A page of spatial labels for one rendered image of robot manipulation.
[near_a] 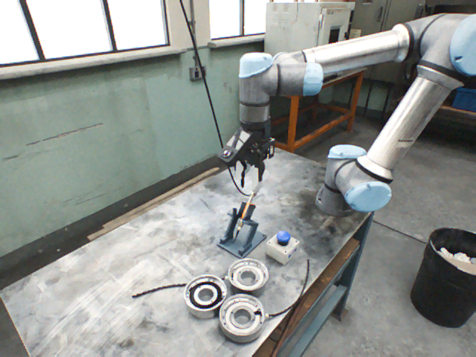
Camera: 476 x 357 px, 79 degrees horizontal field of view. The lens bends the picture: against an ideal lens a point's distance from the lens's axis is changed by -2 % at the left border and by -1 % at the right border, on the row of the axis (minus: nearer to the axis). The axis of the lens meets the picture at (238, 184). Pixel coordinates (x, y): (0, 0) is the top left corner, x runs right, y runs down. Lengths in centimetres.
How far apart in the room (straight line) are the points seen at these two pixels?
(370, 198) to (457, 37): 42
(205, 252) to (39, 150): 145
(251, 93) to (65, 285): 70
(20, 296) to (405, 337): 166
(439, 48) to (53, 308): 111
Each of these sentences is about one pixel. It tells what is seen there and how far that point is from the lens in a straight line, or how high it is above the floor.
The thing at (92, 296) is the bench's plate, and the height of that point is 80.
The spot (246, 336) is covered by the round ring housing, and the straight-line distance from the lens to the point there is 71.
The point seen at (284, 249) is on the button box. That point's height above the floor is 84.
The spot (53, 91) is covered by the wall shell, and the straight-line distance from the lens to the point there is 207.
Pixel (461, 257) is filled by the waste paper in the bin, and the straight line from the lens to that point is 193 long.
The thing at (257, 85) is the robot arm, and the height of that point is 128.
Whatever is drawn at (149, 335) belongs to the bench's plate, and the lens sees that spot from 78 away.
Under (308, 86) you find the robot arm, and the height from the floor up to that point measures 127.
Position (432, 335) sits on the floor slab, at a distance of 194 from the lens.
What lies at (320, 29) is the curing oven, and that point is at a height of 124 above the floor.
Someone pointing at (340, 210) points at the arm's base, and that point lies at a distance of 108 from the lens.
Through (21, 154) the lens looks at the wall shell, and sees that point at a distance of 210.
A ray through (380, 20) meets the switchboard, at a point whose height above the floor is 124.
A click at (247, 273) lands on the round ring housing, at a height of 82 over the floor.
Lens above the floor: 145
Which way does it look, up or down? 32 degrees down
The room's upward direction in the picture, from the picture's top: straight up
